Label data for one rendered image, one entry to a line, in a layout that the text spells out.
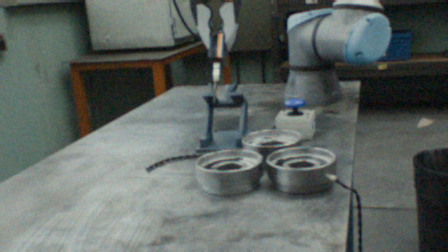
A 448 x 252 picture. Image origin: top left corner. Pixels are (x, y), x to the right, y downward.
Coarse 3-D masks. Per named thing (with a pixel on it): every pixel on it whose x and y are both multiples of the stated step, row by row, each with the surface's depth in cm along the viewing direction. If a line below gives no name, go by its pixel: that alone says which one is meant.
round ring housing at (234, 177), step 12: (204, 156) 82; (216, 156) 83; (228, 156) 84; (240, 156) 84; (252, 156) 82; (204, 168) 76; (228, 168) 81; (240, 168) 78; (252, 168) 75; (204, 180) 76; (216, 180) 75; (228, 180) 74; (240, 180) 74; (252, 180) 75; (216, 192) 76; (228, 192) 75; (240, 192) 76
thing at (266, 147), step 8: (248, 136) 92; (256, 136) 93; (264, 136) 94; (272, 136) 94; (280, 136) 93; (288, 136) 93; (296, 136) 91; (248, 144) 86; (256, 144) 90; (264, 144) 91; (272, 144) 91; (280, 144) 91; (288, 144) 84; (296, 144) 86; (256, 152) 85; (264, 152) 85; (272, 152) 84; (264, 160) 85
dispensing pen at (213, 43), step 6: (222, 24) 98; (222, 30) 98; (210, 36) 95; (216, 36) 95; (210, 42) 95; (216, 42) 94; (210, 48) 94; (216, 48) 94; (210, 54) 94; (216, 54) 94; (210, 60) 95; (216, 60) 95; (216, 66) 94; (216, 72) 94; (216, 78) 94; (216, 84) 94
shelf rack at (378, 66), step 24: (288, 0) 407; (312, 0) 401; (336, 0) 397; (384, 0) 388; (408, 0) 384; (432, 0) 379; (288, 72) 422; (336, 72) 412; (360, 72) 407; (384, 72) 402; (408, 72) 397; (432, 72) 393
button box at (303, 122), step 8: (280, 112) 105; (288, 112) 102; (304, 112) 103; (312, 112) 102; (280, 120) 100; (288, 120) 99; (296, 120) 99; (304, 120) 98; (312, 120) 100; (280, 128) 100; (288, 128) 100; (296, 128) 99; (304, 128) 99; (312, 128) 100; (304, 136) 99; (312, 136) 100
